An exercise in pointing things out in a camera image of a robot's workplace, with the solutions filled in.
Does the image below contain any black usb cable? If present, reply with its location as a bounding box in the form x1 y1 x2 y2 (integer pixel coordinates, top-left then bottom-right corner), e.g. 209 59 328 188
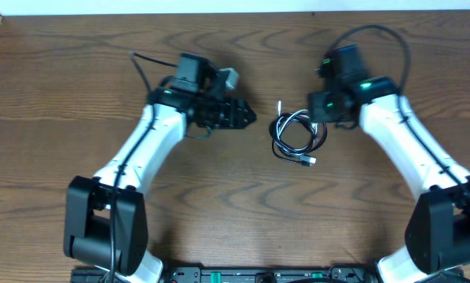
268 112 329 167

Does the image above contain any white usb cable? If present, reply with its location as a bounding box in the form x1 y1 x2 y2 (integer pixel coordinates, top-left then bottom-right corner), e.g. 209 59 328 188
275 100 321 165

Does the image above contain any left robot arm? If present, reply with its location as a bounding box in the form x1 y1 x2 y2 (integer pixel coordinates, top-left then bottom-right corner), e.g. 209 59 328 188
63 53 256 282

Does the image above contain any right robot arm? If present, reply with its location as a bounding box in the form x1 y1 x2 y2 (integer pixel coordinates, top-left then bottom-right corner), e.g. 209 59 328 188
308 46 470 282

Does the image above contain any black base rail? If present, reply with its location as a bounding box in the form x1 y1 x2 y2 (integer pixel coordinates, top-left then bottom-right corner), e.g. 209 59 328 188
69 266 466 283

